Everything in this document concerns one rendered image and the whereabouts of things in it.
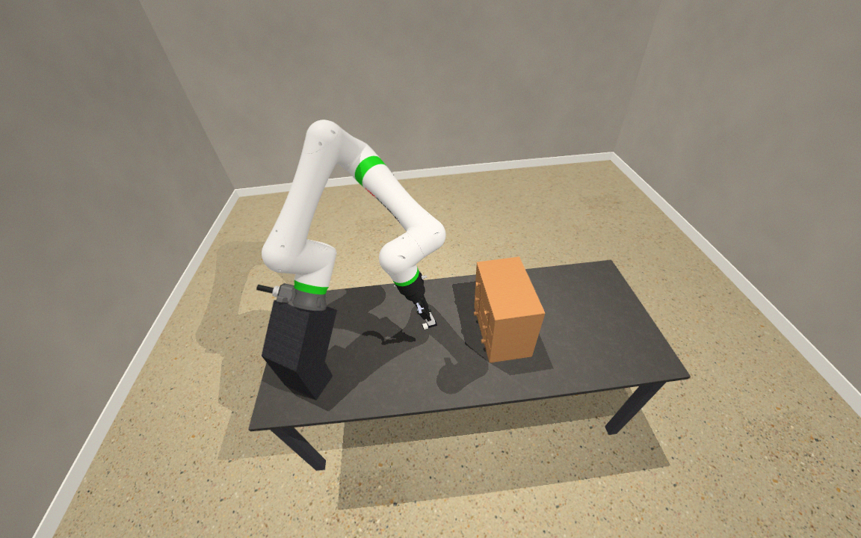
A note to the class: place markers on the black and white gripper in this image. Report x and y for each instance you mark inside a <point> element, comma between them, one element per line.
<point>419,300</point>

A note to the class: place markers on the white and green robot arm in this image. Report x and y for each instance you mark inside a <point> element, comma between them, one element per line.
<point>287,249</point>

